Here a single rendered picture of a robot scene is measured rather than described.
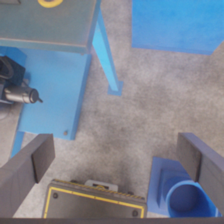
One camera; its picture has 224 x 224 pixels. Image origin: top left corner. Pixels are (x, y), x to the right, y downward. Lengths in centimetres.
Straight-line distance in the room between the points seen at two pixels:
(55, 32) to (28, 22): 10
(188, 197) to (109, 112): 90
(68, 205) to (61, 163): 44
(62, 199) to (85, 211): 18
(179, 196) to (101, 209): 57
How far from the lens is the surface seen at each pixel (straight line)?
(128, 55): 166
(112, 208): 123
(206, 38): 156
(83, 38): 50
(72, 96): 148
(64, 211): 133
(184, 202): 144
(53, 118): 151
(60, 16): 57
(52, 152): 17
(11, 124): 169
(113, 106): 150
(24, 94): 118
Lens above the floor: 146
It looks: 78 degrees down
